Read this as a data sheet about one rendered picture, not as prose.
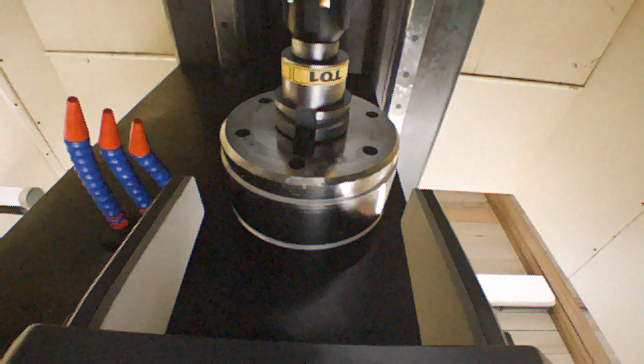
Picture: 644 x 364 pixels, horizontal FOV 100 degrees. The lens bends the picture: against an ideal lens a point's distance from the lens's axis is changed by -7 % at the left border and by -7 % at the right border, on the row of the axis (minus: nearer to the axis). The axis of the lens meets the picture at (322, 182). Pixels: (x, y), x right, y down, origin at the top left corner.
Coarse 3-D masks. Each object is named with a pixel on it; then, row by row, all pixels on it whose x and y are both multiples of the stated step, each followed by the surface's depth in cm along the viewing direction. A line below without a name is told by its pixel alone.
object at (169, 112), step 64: (192, 64) 66; (128, 128) 45; (192, 128) 46; (64, 192) 34; (0, 256) 27; (64, 256) 27; (192, 256) 29; (384, 256) 30; (0, 320) 22; (64, 320) 23; (192, 320) 24; (256, 320) 24; (320, 320) 25; (384, 320) 25
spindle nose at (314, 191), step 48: (240, 144) 23; (288, 144) 23; (336, 144) 23; (384, 144) 24; (240, 192) 23; (288, 192) 21; (336, 192) 21; (384, 192) 24; (240, 240) 30; (288, 240) 24; (336, 240) 24
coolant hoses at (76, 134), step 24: (72, 96) 18; (72, 120) 19; (72, 144) 21; (120, 144) 23; (144, 144) 24; (96, 168) 24; (120, 168) 25; (144, 168) 26; (168, 168) 28; (96, 192) 25; (144, 192) 28; (120, 216) 28; (120, 240) 28
